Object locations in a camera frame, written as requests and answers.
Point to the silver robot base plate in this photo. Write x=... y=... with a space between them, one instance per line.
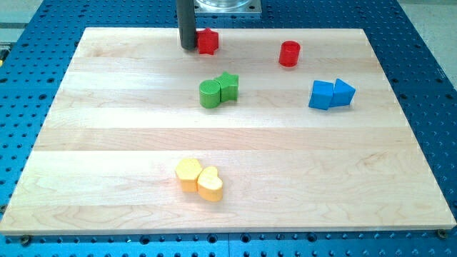
x=228 y=8

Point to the light wooden board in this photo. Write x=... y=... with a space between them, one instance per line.
x=128 y=110

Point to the blue cube block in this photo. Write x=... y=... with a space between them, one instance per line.
x=321 y=95

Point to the green star block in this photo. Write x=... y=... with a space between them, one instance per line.
x=229 y=86

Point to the yellow hexagon block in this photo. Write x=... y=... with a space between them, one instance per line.
x=187 y=172

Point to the red cylinder block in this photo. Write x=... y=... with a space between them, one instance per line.
x=289 y=53

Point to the green cylinder block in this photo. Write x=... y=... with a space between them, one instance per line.
x=210 y=94

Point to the blue perforated metal table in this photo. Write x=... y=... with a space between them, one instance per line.
x=37 y=63

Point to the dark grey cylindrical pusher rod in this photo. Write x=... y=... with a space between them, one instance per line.
x=185 y=12

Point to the red star block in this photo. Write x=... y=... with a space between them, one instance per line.
x=207 y=41

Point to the yellow heart block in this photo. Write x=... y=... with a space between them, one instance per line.
x=209 y=185

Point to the blue triangular prism block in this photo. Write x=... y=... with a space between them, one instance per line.
x=343 y=94

